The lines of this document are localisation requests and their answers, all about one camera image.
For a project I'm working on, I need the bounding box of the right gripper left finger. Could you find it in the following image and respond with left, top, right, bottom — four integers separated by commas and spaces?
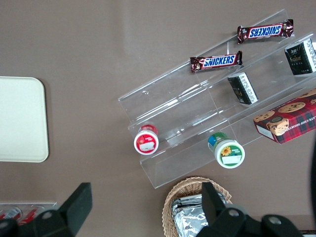
34, 182, 93, 237

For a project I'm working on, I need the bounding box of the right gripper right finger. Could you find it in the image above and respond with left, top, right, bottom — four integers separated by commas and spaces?
197, 182, 247, 237

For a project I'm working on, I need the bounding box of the light wicker basket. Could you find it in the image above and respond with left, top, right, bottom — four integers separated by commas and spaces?
161, 176, 233, 237

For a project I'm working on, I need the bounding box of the cream plastic tray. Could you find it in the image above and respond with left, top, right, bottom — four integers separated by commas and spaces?
0, 76, 49, 163

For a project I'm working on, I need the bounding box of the foil wrapped pack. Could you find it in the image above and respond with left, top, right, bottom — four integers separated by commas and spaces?
171, 206, 210, 237
175, 194, 204, 210

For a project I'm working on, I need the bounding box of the clear acrylic bottle rack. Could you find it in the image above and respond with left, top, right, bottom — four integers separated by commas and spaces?
0, 202, 59, 224

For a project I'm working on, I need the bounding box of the red cola bottle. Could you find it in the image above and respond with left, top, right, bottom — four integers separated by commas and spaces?
18, 206, 46, 225
0, 206, 22, 221

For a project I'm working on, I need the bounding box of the green lid sunflower jar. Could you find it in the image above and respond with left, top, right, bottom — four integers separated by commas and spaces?
207, 132, 245, 168

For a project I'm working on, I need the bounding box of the red lid jar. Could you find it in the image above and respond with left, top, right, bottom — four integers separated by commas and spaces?
134, 124, 159, 156

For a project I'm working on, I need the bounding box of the clear acrylic stepped shelf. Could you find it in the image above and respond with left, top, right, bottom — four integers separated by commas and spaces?
118, 9, 316, 190

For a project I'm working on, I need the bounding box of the red tartan cookie box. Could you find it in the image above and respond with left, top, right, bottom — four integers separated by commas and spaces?
253, 88, 316, 145

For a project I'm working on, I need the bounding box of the dark green tea box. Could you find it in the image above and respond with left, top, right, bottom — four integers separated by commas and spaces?
227, 72, 259, 107
285, 39, 316, 76

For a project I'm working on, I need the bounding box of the Snickers chocolate bar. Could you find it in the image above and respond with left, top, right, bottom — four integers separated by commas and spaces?
237, 19, 295, 44
190, 50, 243, 74

